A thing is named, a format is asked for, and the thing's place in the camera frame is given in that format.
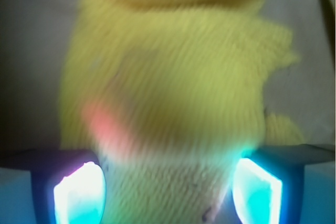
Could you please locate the yellow cloth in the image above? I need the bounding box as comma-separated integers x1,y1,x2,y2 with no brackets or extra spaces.
59,0,304,223

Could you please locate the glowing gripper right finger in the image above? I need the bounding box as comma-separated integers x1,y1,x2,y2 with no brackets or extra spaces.
232,148,303,223

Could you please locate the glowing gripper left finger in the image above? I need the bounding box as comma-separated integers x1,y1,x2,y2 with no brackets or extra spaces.
31,150,106,223

